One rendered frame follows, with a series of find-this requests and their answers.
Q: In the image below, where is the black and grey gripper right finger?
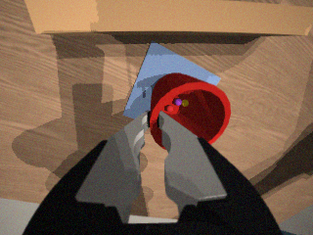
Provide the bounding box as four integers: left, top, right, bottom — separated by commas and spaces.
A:
157, 111, 283, 235

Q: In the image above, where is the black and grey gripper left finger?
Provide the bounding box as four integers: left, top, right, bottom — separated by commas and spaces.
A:
22, 111, 151, 235

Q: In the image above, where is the red cup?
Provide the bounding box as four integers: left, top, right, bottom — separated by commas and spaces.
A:
150, 72, 231, 150

